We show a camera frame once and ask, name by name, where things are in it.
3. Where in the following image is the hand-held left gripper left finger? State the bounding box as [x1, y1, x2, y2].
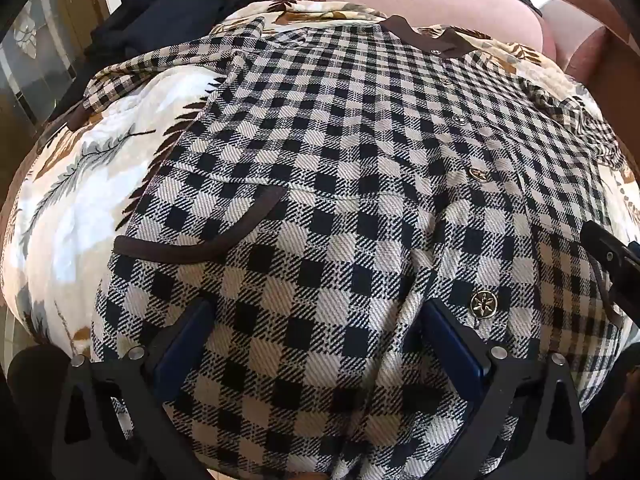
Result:
[52, 297, 217, 480]

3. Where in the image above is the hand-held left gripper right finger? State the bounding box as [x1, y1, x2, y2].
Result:
[424, 300, 587, 480]

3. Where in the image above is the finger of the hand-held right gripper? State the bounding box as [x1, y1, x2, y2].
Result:
[581, 220, 640, 307]

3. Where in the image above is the black white checked jacket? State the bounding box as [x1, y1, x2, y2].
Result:
[82, 15, 631, 480]

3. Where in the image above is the leaf print blanket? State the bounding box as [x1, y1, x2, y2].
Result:
[10, 0, 640, 361]

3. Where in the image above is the pink cushion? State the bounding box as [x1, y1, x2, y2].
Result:
[542, 0, 607, 77]

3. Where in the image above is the wooden cabinet with glass door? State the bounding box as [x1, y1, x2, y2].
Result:
[0, 0, 112, 128]

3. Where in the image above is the dark navy cloth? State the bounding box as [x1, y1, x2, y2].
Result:
[50, 0, 301, 126]

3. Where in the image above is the brown wooden bed frame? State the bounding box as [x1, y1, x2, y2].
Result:
[559, 0, 640, 103]

